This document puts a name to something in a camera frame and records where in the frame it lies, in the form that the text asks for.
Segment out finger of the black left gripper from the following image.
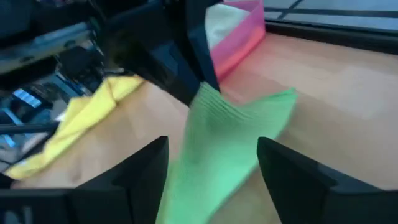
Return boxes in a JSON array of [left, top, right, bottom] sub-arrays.
[[185, 0, 225, 93], [107, 9, 202, 107]]

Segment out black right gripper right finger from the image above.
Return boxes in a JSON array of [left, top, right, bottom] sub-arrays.
[[256, 136, 398, 224]]

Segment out bright green microfiber towel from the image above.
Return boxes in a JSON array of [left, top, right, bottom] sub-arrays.
[[155, 81, 299, 224]]

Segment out yellow microfiber towel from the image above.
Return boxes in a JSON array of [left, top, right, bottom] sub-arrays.
[[4, 75, 146, 180]]

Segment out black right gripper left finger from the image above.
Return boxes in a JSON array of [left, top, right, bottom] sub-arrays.
[[0, 136, 170, 224]]

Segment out pink plastic bin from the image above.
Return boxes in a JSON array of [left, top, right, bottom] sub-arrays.
[[205, 0, 267, 82]]

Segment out pale green microfiber towel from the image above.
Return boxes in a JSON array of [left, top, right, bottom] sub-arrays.
[[205, 2, 251, 50]]

